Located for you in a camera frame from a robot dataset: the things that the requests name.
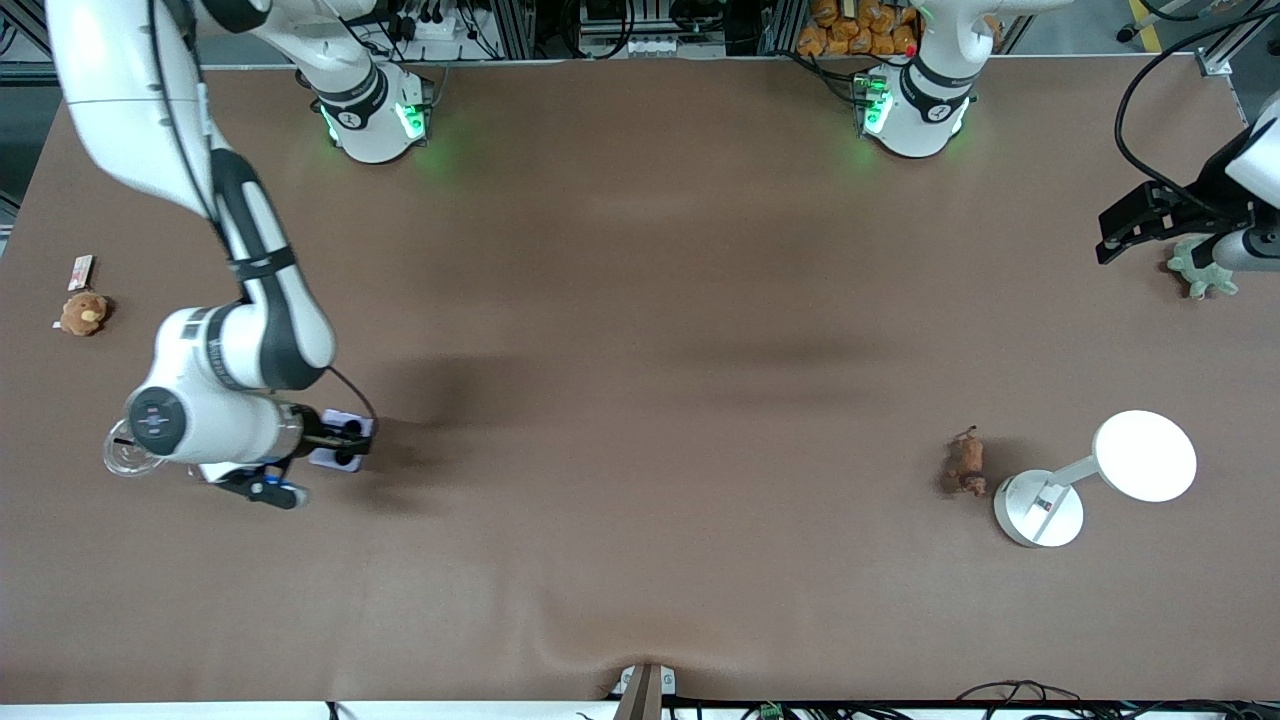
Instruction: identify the lilac flip phone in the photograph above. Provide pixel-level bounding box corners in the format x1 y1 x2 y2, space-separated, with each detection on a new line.
307 409 377 474

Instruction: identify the brown lion statue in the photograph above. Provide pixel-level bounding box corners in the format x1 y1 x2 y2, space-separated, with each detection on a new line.
942 427 990 499

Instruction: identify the green plush toy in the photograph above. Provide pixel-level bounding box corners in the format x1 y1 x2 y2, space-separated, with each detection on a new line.
1167 235 1241 300

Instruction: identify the clear plastic cup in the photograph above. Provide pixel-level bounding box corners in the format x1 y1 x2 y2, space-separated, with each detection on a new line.
102 420 163 479

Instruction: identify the white round desk lamp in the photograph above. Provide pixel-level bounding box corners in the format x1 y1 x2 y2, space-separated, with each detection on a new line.
993 410 1198 549

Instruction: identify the brown plush toy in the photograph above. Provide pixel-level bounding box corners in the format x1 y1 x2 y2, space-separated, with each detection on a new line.
55 291 110 337

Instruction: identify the pile of orange plush toys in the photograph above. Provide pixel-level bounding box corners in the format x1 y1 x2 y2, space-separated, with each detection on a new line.
796 0 919 59

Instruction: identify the metal table edge clamp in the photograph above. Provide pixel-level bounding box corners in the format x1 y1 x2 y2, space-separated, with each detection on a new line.
610 662 678 720

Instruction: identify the white power strip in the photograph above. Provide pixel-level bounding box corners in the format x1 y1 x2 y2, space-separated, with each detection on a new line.
385 8 473 43

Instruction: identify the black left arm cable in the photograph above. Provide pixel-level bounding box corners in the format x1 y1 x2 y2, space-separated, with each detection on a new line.
1114 5 1280 196

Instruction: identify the black cable bundle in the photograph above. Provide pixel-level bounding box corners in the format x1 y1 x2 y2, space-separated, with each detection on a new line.
955 680 1280 720

